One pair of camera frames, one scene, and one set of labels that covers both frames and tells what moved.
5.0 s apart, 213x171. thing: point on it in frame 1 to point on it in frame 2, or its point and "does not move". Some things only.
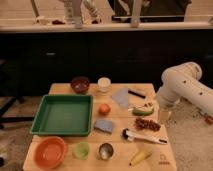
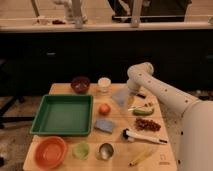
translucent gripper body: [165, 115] to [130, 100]
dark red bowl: [80, 84] does not move
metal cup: [105, 151] does not move
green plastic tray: [63, 115] does not move
